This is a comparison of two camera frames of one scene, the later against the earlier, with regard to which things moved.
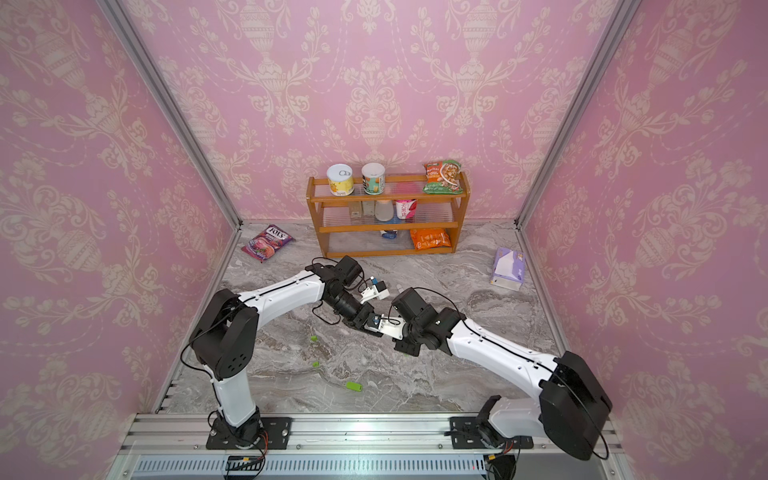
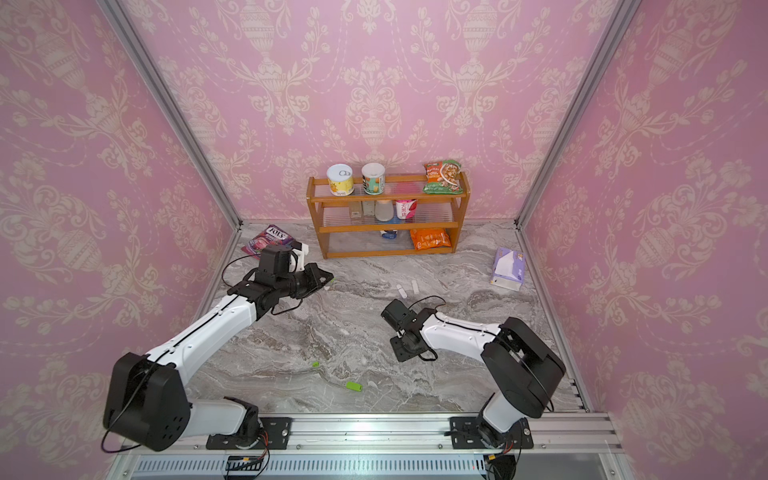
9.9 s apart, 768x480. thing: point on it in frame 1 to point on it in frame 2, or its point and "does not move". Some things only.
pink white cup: (406, 209) does not move
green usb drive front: (354, 386) does not move
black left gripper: (364, 318) to (314, 273)
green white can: (373, 177) does not move
